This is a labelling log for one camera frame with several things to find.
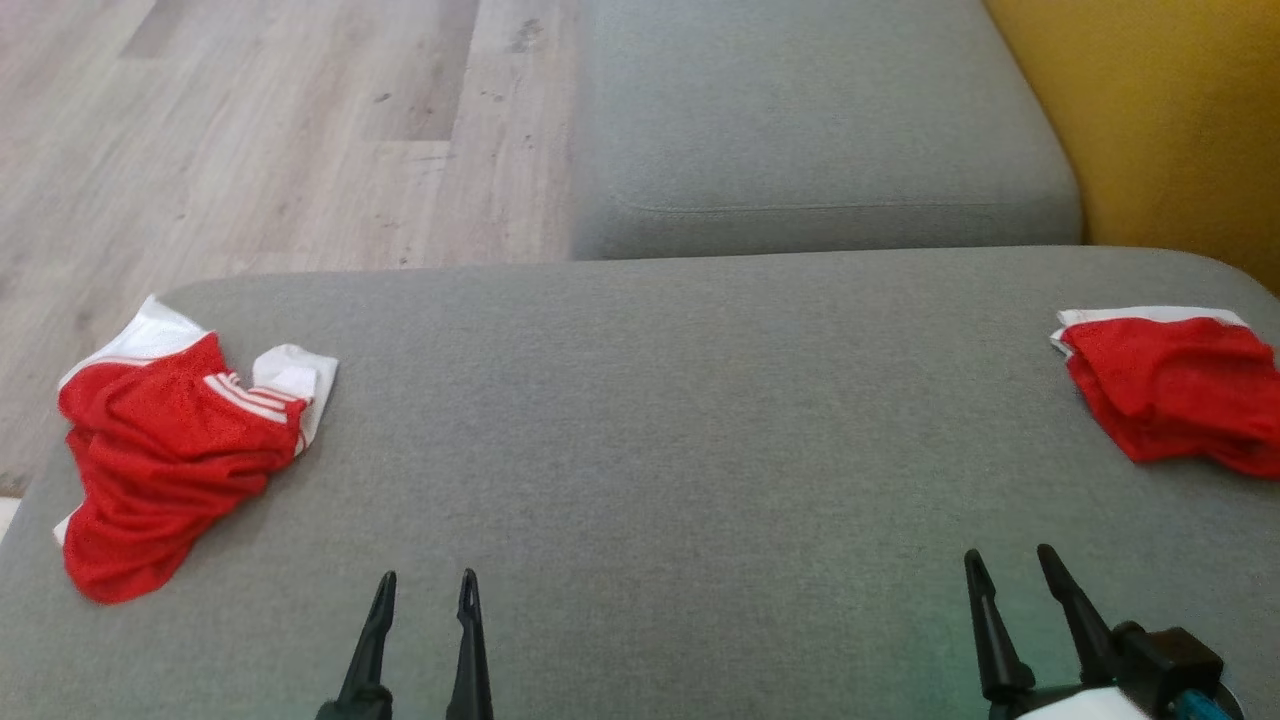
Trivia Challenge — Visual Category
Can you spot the yellow upholstered panel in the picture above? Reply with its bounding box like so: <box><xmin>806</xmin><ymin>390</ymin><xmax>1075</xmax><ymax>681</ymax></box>
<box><xmin>984</xmin><ymin>0</ymin><xmax>1280</xmax><ymax>297</ymax></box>

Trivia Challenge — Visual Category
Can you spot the red and white jersey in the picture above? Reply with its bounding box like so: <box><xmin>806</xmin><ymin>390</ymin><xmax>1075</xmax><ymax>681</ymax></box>
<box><xmin>54</xmin><ymin>294</ymin><xmax>340</xmax><ymax>606</ymax></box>
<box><xmin>1049</xmin><ymin>306</ymin><xmax>1280</xmax><ymax>480</ymax></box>

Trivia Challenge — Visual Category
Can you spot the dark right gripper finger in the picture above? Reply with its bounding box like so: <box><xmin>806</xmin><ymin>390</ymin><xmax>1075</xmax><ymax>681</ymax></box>
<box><xmin>963</xmin><ymin>549</ymin><xmax>1037</xmax><ymax>703</ymax></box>
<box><xmin>1036</xmin><ymin>543</ymin><xmax>1123</xmax><ymax>689</ymax></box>

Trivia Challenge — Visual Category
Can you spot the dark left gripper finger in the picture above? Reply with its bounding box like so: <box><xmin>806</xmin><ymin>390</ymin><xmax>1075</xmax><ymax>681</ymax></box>
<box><xmin>314</xmin><ymin>571</ymin><xmax>399</xmax><ymax>720</ymax></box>
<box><xmin>445</xmin><ymin>568</ymin><xmax>495</xmax><ymax>720</ymax></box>

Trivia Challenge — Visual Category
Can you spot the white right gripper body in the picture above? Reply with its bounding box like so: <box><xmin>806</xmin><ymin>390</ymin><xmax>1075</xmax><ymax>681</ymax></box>
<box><xmin>984</xmin><ymin>678</ymin><xmax>1163</xmax><ymax>720</ymax></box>

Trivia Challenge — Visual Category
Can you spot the small grey sofa cushion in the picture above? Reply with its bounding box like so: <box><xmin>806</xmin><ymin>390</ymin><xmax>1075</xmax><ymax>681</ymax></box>
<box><xmin>569</xmin><ymin>0</ymin><xmax>1085</xmax><ymax>262</ymax></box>

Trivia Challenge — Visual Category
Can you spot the large grey sofa seat cushion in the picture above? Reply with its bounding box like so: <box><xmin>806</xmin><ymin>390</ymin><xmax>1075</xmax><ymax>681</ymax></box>
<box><xmin>0</xmin><ymin>246</ymin><xmax>1280</xmax><ymax>720</ymax></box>

